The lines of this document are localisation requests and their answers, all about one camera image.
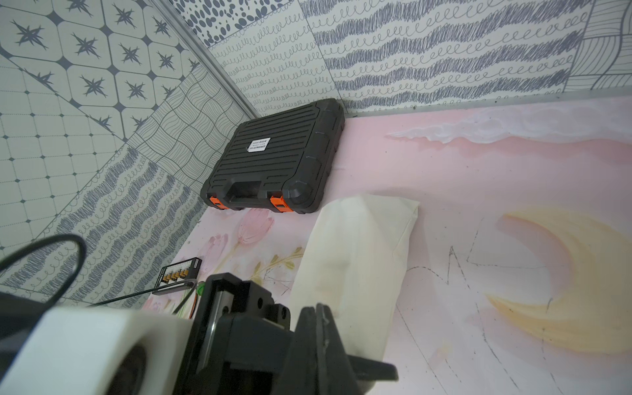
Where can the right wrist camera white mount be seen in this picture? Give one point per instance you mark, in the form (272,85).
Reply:
(99,351)

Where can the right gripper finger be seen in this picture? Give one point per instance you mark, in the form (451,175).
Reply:
(317,363)

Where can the black plastic tool case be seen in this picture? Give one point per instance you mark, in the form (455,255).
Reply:
(280,162)

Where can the cream cloth soil bag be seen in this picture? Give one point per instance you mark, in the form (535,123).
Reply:
(354,263)

